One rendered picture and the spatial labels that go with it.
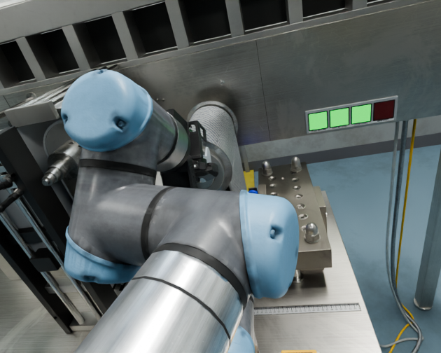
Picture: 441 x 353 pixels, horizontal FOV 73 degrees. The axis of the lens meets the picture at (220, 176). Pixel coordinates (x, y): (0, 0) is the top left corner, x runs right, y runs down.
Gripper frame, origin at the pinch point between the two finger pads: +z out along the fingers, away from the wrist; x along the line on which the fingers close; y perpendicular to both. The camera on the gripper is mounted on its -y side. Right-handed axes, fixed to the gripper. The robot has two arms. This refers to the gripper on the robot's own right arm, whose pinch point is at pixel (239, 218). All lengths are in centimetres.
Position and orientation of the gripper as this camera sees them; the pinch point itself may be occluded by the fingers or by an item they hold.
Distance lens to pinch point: 73.8
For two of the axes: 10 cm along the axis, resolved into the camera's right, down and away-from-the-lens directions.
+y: -2.1, -8.4, -5.0
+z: 1.0, -5.3, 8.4
